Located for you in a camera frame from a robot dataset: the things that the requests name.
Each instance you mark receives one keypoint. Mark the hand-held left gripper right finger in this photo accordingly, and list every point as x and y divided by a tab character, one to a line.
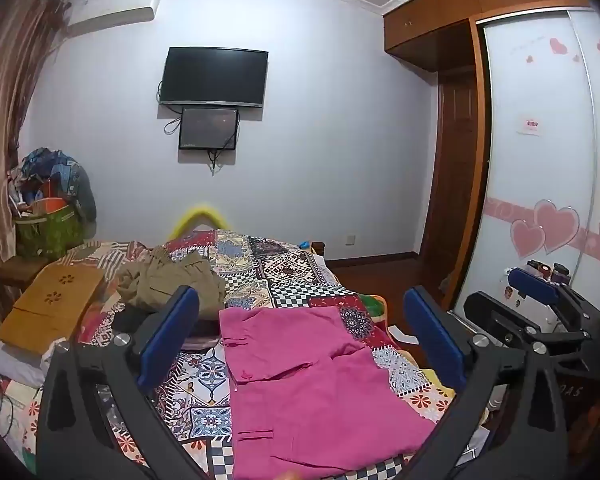
432	330

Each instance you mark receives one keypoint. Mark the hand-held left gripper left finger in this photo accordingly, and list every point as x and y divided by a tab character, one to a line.
172	327

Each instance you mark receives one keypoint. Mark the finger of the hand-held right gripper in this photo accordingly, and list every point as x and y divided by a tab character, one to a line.
530	282
500	320

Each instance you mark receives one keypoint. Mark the pink pants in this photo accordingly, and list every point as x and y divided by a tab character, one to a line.
305	385

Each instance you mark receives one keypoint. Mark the khaki pants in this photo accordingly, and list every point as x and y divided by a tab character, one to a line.
170	275

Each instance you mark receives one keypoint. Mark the dark jar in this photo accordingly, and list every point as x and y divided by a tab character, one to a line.
538	270
561	274

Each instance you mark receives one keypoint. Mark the white stickered device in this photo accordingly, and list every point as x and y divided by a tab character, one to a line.
510	287

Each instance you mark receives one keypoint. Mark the white paper sheet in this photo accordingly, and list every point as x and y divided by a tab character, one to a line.
402	336

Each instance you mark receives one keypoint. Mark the small pink heart sticker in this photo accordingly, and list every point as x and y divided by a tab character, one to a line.
527	240

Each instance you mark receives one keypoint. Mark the black folded garment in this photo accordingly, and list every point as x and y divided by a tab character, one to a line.
130	320

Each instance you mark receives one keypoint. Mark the large pink heart sticker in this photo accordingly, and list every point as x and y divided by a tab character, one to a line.
555	225

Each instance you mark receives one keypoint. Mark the striped orange quilt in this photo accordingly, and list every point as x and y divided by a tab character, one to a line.
105	255

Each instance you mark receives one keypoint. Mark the yellow curved hoop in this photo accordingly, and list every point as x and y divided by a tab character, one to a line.
195	211

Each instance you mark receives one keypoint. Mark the wooden lap desk board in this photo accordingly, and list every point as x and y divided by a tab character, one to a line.
50	300

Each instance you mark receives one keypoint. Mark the patchwork printed blanket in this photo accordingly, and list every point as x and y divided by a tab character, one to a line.
290	270

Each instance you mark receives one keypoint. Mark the white paper note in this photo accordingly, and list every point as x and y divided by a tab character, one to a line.
528	125

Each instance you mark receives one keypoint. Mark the white pillow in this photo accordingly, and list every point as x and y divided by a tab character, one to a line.
15	365

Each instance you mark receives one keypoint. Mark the wooden nightstand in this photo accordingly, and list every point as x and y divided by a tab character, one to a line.
20	270

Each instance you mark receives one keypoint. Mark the pile of mixed clothes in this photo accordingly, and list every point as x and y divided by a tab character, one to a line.
65	170

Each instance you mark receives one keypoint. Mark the small black monitor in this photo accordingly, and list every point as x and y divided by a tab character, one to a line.
209	128

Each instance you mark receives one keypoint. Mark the striped brown curtain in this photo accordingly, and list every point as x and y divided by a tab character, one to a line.
5	110

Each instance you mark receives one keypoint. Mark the wooden overhead cabinet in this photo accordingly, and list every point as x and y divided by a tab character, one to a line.
430	20

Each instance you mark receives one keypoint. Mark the white air conditioner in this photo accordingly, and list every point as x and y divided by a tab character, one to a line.
115	7

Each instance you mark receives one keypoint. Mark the white wall socket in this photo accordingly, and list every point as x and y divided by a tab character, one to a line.
350	239

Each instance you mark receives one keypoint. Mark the black wall television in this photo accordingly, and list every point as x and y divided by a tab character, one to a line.
214	76

